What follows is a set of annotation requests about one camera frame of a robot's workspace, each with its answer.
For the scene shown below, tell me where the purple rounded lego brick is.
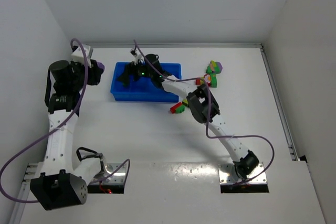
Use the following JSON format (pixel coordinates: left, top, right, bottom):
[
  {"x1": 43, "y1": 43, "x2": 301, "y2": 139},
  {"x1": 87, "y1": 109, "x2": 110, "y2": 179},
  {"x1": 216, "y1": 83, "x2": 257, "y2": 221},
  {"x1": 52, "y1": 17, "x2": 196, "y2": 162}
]
[{"x1": 97, "y1": 61, "x2": 105, "y2": 71}]

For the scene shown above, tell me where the blue plastic sorting bin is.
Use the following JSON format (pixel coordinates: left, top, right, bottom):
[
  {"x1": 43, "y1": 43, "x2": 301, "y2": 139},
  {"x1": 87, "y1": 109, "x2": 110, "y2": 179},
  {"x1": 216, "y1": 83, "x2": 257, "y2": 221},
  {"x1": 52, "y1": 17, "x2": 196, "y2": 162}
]
[{"x1": 110, "y1": 62, "x2": 179, "y2": 103}]

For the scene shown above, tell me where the red long lego brick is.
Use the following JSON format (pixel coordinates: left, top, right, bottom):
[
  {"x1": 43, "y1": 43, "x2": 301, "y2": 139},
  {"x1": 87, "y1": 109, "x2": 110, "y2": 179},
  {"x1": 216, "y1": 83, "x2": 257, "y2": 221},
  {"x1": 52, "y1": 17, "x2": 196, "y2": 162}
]
[{"x1": 170, "y1": 102, "x2": 182, "y2": 114}]

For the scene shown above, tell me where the green rounded lego brick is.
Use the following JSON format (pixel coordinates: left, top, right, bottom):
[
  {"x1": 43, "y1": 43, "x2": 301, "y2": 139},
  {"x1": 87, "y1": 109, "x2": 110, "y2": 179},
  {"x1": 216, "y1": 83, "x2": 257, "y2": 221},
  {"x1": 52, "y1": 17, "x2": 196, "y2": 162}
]
[{"x1": 175, "y1": 105, "x2": 185, "y2": 114}]

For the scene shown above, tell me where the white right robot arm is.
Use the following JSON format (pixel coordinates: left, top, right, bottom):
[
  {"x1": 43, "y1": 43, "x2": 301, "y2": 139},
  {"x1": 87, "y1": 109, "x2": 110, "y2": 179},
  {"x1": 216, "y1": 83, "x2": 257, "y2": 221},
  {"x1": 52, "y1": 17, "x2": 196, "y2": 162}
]
[{"x1": 117, "y1": 50, "x2": 259, "y2": 181}]

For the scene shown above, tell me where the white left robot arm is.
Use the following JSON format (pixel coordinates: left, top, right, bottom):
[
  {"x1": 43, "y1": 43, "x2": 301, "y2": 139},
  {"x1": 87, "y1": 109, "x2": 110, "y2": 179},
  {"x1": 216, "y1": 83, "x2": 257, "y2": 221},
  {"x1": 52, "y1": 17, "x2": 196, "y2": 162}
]
[{"x1": 30, "y1": 60, "x2": 106, "y2": 210}]

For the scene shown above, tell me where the red lime green lego stack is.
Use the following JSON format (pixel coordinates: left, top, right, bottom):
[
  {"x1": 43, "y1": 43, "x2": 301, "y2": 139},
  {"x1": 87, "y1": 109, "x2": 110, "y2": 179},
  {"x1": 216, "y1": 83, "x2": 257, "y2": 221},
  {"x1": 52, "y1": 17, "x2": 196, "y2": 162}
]
[{"x1": 182, "y1": 99, "x2": 190, "y2": 108}]

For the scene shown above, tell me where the flower lego stack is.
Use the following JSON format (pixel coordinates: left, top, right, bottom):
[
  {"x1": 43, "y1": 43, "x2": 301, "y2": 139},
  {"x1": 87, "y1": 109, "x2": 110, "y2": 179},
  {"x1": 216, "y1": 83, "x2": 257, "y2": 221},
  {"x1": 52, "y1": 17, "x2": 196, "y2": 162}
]
[{"x1": 195, "y1": 73, "x2": 218, "y2": 88}]

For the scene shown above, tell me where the green sloped lego brick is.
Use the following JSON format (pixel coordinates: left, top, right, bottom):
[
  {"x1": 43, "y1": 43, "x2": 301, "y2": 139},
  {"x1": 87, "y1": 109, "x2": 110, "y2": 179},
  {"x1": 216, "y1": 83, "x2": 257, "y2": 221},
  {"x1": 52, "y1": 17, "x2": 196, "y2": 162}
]
[{"x1": 206, "y1": 60, "x2": 223, "y2": 74}]

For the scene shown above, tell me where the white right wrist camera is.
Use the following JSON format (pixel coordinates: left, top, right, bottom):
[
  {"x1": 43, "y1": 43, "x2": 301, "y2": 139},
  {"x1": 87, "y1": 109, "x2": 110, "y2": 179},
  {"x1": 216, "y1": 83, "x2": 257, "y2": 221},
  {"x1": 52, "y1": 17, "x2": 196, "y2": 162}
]
[{"x1": 130, "y1": 48, "x2": 142, "y2": 65}]

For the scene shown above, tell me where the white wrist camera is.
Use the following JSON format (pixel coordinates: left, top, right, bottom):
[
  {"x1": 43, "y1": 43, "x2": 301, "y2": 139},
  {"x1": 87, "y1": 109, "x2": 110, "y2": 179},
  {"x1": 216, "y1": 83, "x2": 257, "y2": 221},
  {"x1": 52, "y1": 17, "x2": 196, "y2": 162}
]
[
  {"x1": 130, "y1": 48, "x2": 142, "y2": 65},
  {"x1": 71, "y1": 45, "x2": 93, "y2": 68}
]

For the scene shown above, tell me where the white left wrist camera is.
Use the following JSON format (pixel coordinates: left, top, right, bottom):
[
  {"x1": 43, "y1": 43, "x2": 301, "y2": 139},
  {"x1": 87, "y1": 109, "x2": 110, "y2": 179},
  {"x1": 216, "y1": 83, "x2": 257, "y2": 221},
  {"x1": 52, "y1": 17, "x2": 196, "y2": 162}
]
[{"x1": 71, "y1": 45, "x2": 93, "y2": 68}]

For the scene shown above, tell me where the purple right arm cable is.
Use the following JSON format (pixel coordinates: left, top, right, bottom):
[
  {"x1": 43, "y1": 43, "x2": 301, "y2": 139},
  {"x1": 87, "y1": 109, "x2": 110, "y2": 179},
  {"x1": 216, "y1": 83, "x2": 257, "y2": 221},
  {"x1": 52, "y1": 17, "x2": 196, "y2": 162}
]
[{"x1": 133, "y1": 39, "x2": 275, "y2": 187}]

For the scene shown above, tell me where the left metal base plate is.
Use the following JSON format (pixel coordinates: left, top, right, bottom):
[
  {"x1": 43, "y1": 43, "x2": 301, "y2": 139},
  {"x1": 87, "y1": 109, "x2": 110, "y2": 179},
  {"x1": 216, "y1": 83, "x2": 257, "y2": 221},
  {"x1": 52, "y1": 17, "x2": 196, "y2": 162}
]
[{"x1": 89, "y1": 159, "x2": 130, "y2": 186}]

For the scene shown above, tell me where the metal base plate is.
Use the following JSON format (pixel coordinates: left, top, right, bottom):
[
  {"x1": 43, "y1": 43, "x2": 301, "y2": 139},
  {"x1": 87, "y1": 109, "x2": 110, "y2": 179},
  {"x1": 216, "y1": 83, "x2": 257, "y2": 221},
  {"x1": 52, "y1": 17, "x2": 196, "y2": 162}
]
[
  {"x1": 89, "y1": 159, "x2": 130, "y2": 186},
  {"x1": 218, "y1": 163, "x2": 267, "y2": 186}
]

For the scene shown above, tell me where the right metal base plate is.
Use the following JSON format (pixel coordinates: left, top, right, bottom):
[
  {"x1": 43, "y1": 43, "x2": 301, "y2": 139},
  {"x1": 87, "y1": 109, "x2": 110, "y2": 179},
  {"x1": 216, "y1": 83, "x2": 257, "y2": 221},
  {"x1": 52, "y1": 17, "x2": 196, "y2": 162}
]
[{"x1": 218, "y1": 163, "x2": 267, "y2": 186}]

